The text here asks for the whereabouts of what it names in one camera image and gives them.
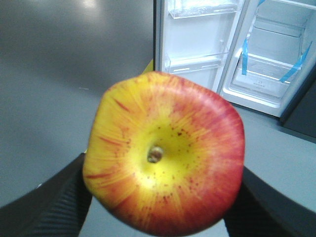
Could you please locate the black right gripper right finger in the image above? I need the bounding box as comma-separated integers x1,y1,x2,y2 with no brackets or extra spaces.
224,168,316,237

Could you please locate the clear lower door bin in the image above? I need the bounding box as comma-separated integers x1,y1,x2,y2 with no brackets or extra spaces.
163,40,229,74

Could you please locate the yellow floor tape line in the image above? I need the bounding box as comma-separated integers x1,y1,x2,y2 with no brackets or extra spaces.
142,59,155,74

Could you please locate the red yellow apple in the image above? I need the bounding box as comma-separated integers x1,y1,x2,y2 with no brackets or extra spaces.
82,72,245,237

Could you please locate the blue tape strip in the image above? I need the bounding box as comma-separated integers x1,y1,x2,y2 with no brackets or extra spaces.
241,39,248,76
279,42,313,82

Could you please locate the clear door bin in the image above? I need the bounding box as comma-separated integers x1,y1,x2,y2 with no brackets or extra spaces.
167,0,244,19
163,40,229,74

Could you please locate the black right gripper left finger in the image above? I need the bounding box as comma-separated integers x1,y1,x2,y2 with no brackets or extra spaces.
0,153,92,237

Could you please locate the dark grey fridge right door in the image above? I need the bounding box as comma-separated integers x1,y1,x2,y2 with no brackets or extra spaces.
278,79,316,139

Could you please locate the white fridge interior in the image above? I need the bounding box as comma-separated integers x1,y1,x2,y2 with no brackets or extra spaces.
220,0,316,117

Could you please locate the blue tape strip lower left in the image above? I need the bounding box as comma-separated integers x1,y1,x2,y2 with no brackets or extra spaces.
241,39,248,76

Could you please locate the clear crisper drawer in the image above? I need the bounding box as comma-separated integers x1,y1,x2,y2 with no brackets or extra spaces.
229,53,301,101

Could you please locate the clear middle door bin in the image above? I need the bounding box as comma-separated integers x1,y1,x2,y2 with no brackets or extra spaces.
167,0,244,19

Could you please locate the white fridge door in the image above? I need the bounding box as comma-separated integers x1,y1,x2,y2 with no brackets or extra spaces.
153,0,249,91

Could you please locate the blue tape strip lower right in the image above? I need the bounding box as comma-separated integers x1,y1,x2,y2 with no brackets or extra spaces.
279,42,313,82

